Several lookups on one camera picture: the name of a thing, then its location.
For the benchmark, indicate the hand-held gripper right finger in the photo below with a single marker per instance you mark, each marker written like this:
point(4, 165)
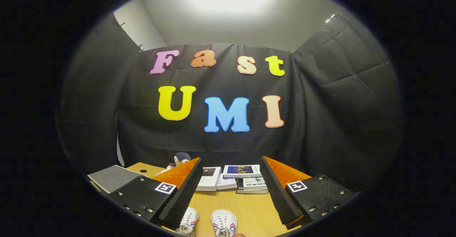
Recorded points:
point(278, 194)

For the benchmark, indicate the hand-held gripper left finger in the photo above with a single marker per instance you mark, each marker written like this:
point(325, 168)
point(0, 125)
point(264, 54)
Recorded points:
point(185, 194)

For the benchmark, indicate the white canvas shoe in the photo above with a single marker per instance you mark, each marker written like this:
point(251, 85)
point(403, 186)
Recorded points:
point(188, 221)
point(223, 222)

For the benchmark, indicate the grey fabric storage box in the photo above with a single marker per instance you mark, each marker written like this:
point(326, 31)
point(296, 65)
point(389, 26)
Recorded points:
point(114, 178)

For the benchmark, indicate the book with pale green cover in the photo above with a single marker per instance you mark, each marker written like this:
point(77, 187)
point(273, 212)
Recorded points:
point(254, 184)

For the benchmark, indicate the dark thick book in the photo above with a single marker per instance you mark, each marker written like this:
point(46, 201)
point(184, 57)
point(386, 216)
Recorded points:
point(249, 191)

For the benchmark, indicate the white book with portrait cover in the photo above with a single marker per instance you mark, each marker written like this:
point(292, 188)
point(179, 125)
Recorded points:
point(209, 178)

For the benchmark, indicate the penguin plush toy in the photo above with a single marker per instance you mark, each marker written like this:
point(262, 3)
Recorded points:
point(181, 158)

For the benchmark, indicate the white book with blue picture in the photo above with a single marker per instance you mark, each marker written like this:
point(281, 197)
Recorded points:
point(242, 170)

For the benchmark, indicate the plain white book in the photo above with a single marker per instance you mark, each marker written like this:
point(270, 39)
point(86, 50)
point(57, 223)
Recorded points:
point(227, 183)

